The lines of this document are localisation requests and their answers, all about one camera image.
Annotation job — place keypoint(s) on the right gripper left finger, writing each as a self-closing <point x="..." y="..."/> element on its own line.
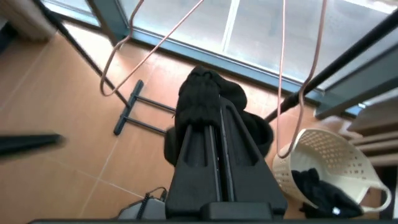
<point x="186" y="186"/>

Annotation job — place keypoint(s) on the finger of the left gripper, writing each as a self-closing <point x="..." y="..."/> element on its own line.
<point x="31" y="143"/>

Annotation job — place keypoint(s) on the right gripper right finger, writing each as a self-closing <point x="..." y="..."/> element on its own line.
<point x="258" y="189"/>

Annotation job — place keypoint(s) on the black shorts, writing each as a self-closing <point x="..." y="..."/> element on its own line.
<point x="199" y="99"/>

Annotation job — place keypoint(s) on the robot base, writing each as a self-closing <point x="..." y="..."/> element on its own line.
<point x="152" y="210"/>

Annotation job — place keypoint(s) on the white laundry basket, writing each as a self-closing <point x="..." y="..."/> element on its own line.
<point x="326" y="155"/>

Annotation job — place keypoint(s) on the black clothes rack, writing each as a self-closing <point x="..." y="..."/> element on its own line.
<point x="127" y="109"/>

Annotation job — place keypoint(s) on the black garment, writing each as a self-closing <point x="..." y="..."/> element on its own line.
<point x="323" y="196"/>

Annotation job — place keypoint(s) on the beige curtain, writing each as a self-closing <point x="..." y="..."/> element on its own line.
<point x="28" y="18"/>
<point x="376" y="137"/>

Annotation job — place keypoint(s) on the window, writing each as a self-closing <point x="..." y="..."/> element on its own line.
<point x="255" y="34"/>

